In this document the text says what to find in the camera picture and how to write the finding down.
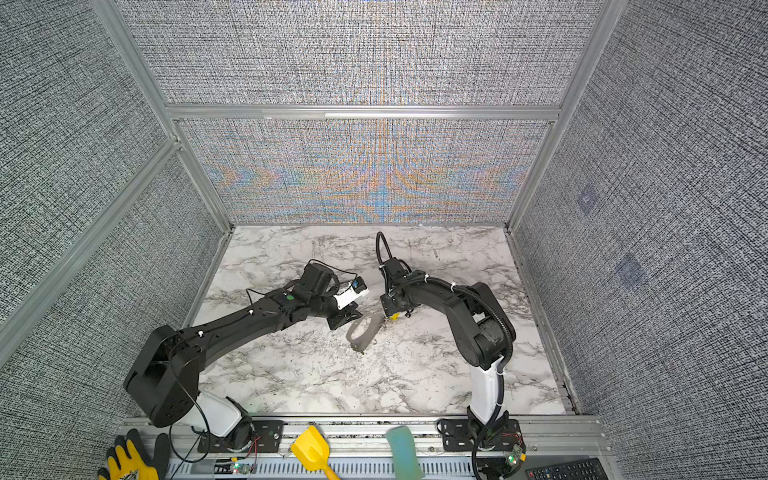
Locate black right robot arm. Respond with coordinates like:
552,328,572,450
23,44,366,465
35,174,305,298
378,257,516,449

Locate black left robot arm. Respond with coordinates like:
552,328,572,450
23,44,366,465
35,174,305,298
124,261,368,449

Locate yellow plastic scoop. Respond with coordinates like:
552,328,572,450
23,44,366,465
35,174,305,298
290,425,340,480

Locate teal green sponge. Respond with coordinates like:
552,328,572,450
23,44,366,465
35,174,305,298
385,425,424,480

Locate black remote control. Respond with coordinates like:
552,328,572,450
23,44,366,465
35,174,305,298
526,458,608,480

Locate yellow black work glove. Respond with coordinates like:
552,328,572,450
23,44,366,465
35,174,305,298
97,429,171,480

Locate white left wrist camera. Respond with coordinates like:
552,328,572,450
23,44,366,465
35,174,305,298
333,276,369,310

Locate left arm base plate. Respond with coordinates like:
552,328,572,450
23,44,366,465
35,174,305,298
197,420,284,454

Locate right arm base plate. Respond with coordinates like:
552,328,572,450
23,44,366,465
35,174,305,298
436,417,526,454

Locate black corrugated cable conduit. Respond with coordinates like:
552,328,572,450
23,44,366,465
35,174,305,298
375,231,517,457

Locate aluminium horizontal frame bar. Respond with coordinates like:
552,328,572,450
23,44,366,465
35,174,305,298
165,104,562,121

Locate aluminium corner frame post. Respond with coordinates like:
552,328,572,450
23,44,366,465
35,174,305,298
90,1,233,233

